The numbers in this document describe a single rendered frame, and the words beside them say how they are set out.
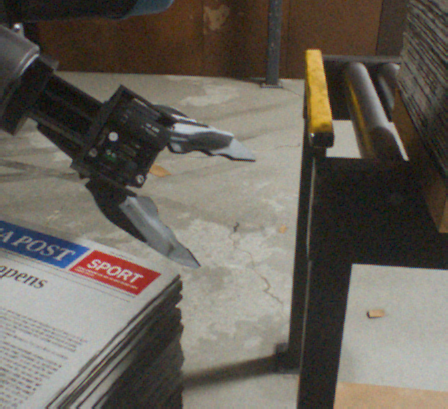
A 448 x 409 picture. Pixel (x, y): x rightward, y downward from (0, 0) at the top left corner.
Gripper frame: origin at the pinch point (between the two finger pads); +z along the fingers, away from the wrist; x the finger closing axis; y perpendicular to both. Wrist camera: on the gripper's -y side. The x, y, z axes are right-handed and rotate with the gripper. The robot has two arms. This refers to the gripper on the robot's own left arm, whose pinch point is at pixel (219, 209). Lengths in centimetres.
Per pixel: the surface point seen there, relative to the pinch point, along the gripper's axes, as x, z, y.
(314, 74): 31.3, 12.8, -30.1
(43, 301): -12.9, -11.0, 9.9
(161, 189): 20, 27, -177
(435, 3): 28.2, 8.5, 4.2
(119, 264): -8.5, -7.3, 7.7
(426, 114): 18.2, 13.2, 3.9
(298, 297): 1, 49, -70
